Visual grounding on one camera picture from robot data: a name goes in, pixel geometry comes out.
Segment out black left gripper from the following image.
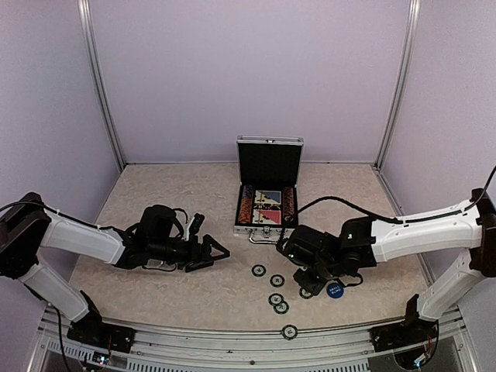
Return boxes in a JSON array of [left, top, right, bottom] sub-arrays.
[[148, 234, 229, 272]]

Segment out green poker chip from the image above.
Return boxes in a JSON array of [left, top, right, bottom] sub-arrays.
[[270, 274, 285, 288], [281, 325, 298, 340], [268, 293, 284, 306], [251, 264, 267, 277], [299, 288, 314, 299], [273, 301, 290, 315]]

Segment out aluminium poker set case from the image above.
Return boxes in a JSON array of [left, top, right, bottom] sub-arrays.
[[234, 135, 304, 245]]

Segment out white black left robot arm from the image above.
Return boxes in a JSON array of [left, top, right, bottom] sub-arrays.
[[1, 192, 230, 345]]

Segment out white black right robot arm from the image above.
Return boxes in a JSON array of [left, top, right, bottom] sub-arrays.
[[276, 188, 495, 351]]

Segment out blue small blind button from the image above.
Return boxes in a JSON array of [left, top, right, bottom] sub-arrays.
[[326, 282, 344, 299]]

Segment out red playing card deck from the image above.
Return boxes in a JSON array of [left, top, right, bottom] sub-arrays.
[[252, 210, 281, 225]]

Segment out blue playing card deck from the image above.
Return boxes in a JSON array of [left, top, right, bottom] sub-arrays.
[[254, 190, 281, 205]]

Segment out right chip row in case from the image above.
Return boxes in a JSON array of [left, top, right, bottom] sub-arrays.
[[282, 187, 296, 222]]

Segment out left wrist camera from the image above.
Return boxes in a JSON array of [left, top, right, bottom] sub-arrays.
[[184, 213, 205, 242]]

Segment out front aluminium rail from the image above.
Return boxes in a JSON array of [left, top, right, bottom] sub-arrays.
[[26, 317, 481, 372]]

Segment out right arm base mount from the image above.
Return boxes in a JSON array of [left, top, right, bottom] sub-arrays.
[[369, 322, 409, 353]]

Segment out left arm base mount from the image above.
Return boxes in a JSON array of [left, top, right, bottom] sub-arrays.
[[67, 322, 136, 353]]

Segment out left aluminium frame post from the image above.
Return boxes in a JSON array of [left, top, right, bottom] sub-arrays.
[[77, 0, 126, 172]]

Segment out aluminium frame post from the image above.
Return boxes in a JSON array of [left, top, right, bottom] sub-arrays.
[[77, 0, 126, 172], [374, 0, 422, 172]]

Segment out right aluminium frame post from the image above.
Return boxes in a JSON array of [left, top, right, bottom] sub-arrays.
[[374, 0, 422, 172]]

